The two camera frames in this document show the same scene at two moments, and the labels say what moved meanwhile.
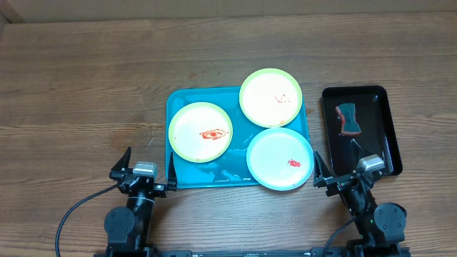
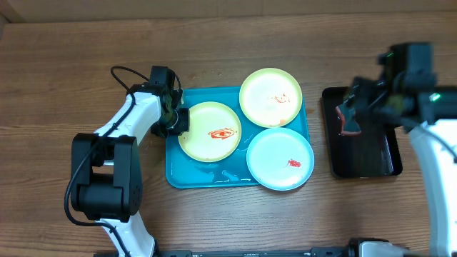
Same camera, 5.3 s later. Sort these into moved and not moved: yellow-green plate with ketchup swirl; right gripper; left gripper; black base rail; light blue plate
Moved: right gripper; yellow-green plate with ketchup swirl; left gripper
Not moved: black base rail; light blue plate
